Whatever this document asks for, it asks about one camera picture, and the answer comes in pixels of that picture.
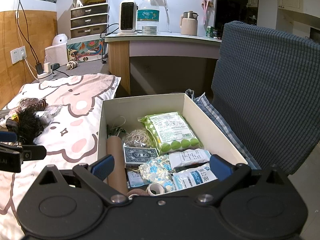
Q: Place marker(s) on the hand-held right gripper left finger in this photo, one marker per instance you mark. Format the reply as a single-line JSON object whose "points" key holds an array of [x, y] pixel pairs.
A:
{"points": [[103, 166]]}

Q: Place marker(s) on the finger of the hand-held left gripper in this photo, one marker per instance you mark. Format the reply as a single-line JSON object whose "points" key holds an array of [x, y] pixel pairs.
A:
{"points": [[33, 152], [7, 137]]}

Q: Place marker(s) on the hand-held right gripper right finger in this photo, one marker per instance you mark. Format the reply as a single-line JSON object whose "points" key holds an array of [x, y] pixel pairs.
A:
{"points": [[220, 166]]}

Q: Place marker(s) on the blue white medicine sachet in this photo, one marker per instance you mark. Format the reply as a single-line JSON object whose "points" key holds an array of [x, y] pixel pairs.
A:
{"points": [[192, 177]]}

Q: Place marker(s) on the blue playing card deck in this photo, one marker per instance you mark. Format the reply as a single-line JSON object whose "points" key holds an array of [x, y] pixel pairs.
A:
{"points": [[140, 153]]}

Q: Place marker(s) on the white cardboard box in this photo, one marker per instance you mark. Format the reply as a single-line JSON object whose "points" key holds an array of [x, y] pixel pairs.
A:
{"points": [[140, 105]]}

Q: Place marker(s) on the brown paper tube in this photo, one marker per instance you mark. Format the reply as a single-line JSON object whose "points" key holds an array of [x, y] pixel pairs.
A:
{"points": [[116, 160]]}

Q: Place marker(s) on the black feather toy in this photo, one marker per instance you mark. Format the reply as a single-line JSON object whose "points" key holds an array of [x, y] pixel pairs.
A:
{"points": [[28, 125]]}

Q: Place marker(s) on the light blue small packet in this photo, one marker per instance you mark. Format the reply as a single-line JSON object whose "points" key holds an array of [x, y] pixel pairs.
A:
{"points": [[133, 178]]}

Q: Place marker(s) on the blue checked cloth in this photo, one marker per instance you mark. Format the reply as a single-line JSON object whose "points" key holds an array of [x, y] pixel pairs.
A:
{"points": [[225, 125]]}

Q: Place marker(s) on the brown hair claw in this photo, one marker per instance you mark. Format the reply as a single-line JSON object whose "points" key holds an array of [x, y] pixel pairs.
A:
{"points": [[32, 103]]}

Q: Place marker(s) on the brown bandage roll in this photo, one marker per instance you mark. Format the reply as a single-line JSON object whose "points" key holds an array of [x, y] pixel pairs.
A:
{"points": [[136, 193]]}

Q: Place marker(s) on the clear plastic bag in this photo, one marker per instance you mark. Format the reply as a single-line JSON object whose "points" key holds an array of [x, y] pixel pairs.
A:
{"points": [[53, 112]]}

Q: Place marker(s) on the pale tape roll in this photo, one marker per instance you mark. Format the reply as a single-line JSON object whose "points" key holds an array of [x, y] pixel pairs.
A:
{"points": [[148, 189]]}

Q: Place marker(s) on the blue floral pouch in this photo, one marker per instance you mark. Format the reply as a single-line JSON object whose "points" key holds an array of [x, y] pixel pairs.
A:
{"points": [[156, 170]]}

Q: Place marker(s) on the green dotted packet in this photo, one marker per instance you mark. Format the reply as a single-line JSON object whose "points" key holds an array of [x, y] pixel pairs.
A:
{"points": [[170, 130]]}

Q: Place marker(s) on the white power strip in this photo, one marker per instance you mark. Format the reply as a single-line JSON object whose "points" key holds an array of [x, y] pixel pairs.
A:
{"points": [[45, 76]]}

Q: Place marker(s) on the black power adapter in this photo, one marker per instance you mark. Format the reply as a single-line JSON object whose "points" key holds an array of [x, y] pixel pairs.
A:
{"points": [[39, 68]]}

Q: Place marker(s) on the white power adapter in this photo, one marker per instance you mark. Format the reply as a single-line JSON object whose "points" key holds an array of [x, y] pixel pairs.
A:
{"points": [[47, 66]]}

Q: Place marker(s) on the blue grey covered chair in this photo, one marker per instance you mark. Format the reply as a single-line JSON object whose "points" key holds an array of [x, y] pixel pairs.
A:
{"points": [[262, 80]]}

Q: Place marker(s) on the white humidifier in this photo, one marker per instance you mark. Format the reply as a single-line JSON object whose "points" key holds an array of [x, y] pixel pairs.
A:
{"points": [[56, 52]]}

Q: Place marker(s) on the grey mattress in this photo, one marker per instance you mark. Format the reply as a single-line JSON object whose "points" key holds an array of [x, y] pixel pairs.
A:
{"points": [[85, 68]]}

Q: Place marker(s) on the colourful printed box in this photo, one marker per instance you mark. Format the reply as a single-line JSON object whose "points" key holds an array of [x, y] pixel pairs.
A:
{"points": [[87, 50]]}

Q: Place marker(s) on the wooden desk with pale top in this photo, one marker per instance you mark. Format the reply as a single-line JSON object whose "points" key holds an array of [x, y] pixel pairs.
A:
{"points": [[162, 51]]}

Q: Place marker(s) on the green drink can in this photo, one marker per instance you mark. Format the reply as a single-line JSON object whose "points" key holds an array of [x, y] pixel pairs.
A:
{"points": [[210, 31]]}

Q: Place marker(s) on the clear plastic drawer unit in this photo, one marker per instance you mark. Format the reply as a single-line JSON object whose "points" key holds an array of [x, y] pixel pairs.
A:
{"points": [[90, 21]]}

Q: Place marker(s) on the beige kettle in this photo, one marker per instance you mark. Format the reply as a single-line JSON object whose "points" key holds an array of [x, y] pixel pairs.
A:
{"points": [[188, 25]]}

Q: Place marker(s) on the white space heater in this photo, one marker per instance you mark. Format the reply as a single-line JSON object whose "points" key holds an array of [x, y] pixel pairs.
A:
{"points": [[127, 17]]}

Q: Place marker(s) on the large clear water bottle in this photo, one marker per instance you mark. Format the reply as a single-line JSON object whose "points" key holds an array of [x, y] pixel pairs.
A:
{"points": [[148, 13]]}

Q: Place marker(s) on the white wall socket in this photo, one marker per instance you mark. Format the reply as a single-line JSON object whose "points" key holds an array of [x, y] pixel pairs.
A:
{"points": [[18, 54]]}

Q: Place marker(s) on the wall outlet under desk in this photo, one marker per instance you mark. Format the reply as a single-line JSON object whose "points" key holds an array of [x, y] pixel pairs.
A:
{"points": [[148, 69]]}

